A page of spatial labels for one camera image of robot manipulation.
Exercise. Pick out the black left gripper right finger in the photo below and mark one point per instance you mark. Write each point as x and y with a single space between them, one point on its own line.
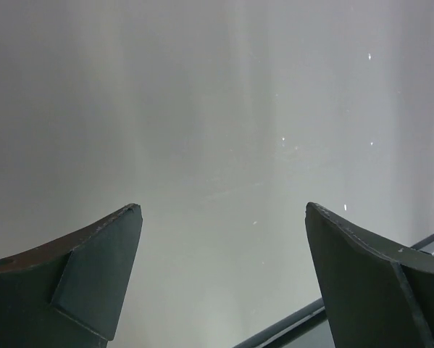
376 292

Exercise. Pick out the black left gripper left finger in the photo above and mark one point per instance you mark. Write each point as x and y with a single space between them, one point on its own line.
70 291

